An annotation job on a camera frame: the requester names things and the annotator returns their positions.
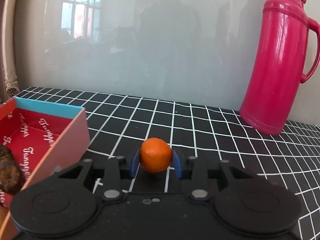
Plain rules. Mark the small tangerine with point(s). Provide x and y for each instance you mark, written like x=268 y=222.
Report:
x=155 y=155

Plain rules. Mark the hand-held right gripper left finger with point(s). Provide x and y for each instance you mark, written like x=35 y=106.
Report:
x=135 y=163

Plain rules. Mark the dark wrinkled passion fruit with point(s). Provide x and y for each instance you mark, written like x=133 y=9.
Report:
x=8 y=170

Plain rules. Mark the pink thermos jug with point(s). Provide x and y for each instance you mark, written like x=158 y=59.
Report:
x=277 y=67

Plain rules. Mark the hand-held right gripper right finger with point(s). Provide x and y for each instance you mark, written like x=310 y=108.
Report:
x=178 y=166

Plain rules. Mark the colourful cardboard box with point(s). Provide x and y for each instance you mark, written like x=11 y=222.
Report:
x=67 y=142

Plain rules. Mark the black checked tablecloth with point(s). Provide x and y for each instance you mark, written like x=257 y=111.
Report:
x=225 y=142

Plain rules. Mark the beige lace curtain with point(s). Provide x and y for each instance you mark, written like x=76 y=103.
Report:
x=7 y=42

